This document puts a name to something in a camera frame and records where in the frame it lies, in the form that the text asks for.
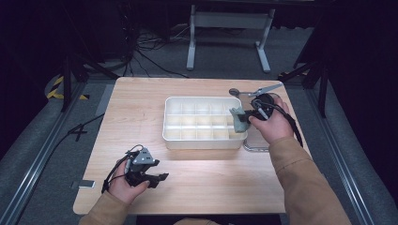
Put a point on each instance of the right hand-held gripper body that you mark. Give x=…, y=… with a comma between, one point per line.
x=263, y=106

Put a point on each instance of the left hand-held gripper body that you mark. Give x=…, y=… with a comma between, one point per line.
x=137, y=170

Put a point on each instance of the grey-green cloth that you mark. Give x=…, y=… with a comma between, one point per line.
x=239, y=126

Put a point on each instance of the white divided storage box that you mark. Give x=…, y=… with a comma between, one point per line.
x=200, y=123

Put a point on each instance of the person's left hand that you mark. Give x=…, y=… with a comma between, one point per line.
x=125, y=190

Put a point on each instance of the person's right hand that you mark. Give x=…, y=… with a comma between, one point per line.
x=277, y=126

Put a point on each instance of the clear lid with grey rim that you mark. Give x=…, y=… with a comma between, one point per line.
x=256, y=139

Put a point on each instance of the silver tape piece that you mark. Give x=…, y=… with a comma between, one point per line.
x=84, y=184

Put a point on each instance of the black metal stand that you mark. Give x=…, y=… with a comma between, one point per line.
x=323, y=93
x=66, y=84

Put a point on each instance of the white metal stand frame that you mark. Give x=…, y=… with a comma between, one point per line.
x=231, y=20

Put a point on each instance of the grey metal floor rail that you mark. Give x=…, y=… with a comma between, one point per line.
x=339, y=162
x=34, y=168

